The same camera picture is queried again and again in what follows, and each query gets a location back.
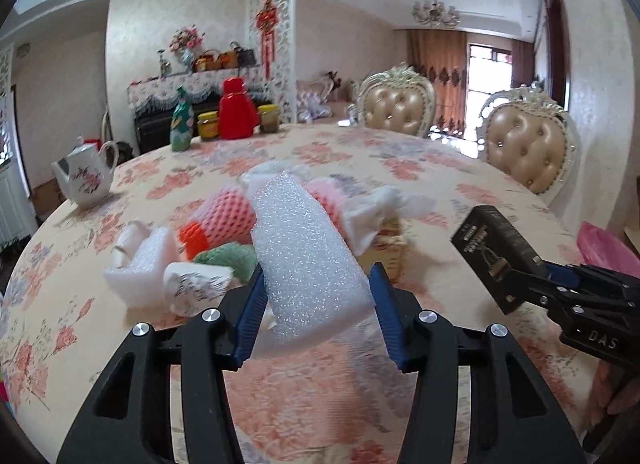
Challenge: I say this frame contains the black carton box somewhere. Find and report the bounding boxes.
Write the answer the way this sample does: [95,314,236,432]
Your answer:
[451,205,549,314]

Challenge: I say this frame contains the white foam block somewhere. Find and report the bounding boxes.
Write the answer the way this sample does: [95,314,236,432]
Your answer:
[103,227,180,309]

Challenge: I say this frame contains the green zigzag cloth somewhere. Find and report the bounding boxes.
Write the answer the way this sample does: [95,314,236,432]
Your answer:
[193,242,258,284]

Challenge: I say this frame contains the white tissue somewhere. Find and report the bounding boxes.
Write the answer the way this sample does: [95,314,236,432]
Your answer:
[341,186,437,256]

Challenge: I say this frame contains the white foam sheet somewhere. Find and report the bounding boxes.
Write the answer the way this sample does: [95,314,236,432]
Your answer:
[250,175,373,358]

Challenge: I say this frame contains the white plastic bag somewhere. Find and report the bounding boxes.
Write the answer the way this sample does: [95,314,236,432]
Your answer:
[238,161,311,196]

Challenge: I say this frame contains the pink trash bag bin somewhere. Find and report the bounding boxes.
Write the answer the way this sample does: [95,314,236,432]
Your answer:
[576,221,640,278]

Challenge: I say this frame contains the person's right hand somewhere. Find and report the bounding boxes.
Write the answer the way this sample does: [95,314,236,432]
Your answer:
[585,360,639,452]

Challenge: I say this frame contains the beige tufted chair near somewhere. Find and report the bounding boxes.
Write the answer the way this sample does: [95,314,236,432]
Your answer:
[476,84,579,205]

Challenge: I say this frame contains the beige tufted chair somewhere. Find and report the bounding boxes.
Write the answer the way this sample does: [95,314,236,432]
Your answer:
[355,63,437,138]
[476,84,579,205]

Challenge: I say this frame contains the yellow carton box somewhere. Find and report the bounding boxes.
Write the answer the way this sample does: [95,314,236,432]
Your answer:
[357,218,408,283]

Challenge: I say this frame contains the orange foam fruit net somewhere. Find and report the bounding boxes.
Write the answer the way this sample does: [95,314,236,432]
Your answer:
[178,221,210,260]

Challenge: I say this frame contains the pink foam fruit net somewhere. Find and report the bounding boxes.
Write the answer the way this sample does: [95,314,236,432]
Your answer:
[191,186,256,248]

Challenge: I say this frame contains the beige tufted chair far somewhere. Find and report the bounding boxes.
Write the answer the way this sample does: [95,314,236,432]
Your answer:
[355,63,437,138]

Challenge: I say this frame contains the brown curtain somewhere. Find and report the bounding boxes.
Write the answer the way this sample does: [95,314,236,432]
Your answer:
[407,30,468,137]

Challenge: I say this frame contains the white floral teapot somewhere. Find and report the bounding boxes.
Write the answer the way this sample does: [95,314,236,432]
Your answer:
[51,136,119,208]

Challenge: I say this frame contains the chandelier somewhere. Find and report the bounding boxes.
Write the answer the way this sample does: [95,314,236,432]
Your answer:
[411,0,461,28]

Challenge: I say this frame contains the green peacock bottle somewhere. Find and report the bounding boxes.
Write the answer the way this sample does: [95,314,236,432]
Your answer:
[169,87,194,152]

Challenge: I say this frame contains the yellow-lid jar left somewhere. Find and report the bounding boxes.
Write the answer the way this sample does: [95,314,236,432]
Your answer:
[198,111,219,142]

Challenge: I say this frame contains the yellow-lid jar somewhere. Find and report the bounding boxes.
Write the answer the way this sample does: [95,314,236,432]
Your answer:
[257,104,281,134]
[198,111,219,142]

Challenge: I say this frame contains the black piano with lace cover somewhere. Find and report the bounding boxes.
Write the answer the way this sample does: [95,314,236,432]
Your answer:
[128,68,276,153]

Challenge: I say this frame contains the red thermos jug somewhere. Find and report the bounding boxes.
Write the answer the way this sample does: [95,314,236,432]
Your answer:
[218,77,259,140]

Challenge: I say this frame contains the yellow-lid jar right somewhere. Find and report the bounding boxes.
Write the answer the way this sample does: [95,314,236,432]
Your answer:
[257,104,281,134]

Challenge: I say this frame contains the flower vase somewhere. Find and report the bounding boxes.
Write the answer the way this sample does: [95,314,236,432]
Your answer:
[169,25,203,73]

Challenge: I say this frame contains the red Chinese knot ornament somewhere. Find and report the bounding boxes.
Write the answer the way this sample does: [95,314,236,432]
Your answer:
[255,0,278,80]

